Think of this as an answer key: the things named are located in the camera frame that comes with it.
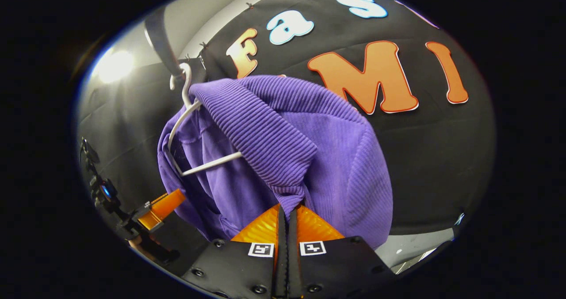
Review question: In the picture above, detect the white clothes hanger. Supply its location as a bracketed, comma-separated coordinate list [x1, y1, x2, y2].
[166, 62, 244, 177]

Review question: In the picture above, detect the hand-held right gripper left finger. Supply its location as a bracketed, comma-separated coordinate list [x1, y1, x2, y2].
[181, 204, 283, 299]

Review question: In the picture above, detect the black clothes rail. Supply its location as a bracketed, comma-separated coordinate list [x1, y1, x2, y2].
[144, 7, 184, 78]

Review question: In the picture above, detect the purple ribbed shirt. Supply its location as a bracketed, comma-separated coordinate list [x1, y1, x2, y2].
[157, 75, 394, 250]

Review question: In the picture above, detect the ceiling light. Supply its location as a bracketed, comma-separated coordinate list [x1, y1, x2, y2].
[91, 47, 135, 85]

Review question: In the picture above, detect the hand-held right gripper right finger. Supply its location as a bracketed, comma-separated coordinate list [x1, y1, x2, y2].
[287, 204, 396, 299]

